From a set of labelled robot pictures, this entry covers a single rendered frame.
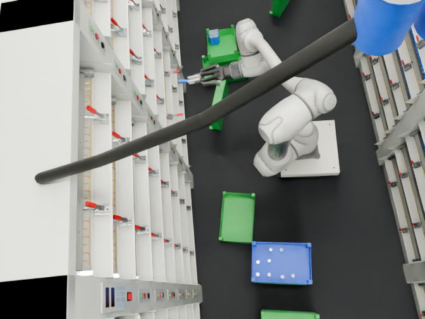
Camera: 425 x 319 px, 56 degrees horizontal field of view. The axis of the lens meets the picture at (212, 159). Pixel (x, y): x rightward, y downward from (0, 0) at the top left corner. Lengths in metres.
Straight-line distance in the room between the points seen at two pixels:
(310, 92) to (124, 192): 0.80
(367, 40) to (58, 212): 0.68
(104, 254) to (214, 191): 1.58
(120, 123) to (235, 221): 1.34
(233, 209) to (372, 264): 0.87
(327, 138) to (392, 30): 2.00
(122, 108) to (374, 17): 1.10
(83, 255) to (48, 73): 0.46
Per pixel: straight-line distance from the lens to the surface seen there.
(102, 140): 1.20
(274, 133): 1.57
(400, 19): 0.46
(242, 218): 2.56
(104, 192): 1.15
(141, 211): 1.50
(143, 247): 1.48
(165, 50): 2.44
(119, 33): 1.58
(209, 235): 2.56
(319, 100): 1.60
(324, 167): 2.39
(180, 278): 2.03
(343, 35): 0.50
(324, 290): 2.54
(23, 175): 0.98
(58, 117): 0.99
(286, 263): 2.20
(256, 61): 2.09
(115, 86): 1.37
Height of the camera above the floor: 2.52
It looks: 71 degrees down
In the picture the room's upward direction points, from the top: 23 degrees counter-clockwise
